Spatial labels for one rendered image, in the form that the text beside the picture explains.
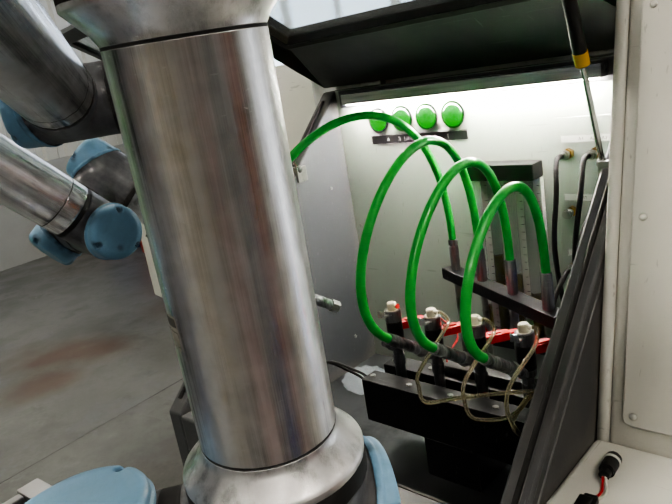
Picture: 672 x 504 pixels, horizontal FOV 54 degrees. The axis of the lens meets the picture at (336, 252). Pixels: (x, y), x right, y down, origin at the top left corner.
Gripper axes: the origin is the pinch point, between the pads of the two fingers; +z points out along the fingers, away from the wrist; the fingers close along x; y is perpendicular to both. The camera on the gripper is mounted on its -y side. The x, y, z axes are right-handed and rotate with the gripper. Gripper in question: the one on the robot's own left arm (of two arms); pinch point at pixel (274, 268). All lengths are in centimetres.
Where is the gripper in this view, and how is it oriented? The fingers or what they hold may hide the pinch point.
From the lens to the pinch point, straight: 108.5
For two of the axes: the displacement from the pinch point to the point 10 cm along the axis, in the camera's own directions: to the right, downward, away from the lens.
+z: 8.1, 5.6, 1.5
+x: 1.6, 0.2, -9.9
